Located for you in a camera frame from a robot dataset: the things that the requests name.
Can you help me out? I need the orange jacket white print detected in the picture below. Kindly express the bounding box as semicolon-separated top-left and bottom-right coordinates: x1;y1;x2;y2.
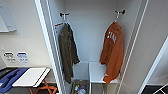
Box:
99;21;125;84

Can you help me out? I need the white wardrobe door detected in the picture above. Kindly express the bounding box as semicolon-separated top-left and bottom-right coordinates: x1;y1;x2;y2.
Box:
33;0;67;94
137;36;168;94

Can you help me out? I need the white wardrobe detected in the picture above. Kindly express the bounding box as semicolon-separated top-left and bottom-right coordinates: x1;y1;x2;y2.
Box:
39;0;151;94

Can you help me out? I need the olive green jacket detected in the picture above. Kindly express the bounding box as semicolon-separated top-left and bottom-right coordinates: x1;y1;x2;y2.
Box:
58;22;81;84

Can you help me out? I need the black wardrobe hook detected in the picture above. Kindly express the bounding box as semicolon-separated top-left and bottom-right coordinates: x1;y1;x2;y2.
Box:
59;11;72;18
114;9;127;16

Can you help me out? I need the wicker basket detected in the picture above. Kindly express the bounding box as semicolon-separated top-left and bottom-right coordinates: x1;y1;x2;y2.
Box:
69;79;90;94

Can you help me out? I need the orange folding stand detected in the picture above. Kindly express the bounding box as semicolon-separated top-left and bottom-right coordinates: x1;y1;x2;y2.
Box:
28;83;58;94

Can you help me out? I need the white flat board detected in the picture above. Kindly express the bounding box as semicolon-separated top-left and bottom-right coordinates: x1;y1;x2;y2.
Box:
12;67;52;88

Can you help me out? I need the blue flat item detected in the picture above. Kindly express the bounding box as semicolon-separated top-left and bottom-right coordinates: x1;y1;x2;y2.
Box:
0;67;30;94

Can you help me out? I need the white wall shelf box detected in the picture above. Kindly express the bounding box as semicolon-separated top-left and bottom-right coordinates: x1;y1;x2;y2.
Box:
0;3;18;33

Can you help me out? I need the white frame object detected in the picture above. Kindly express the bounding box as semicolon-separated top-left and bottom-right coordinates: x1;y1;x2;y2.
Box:
158;83;168;94

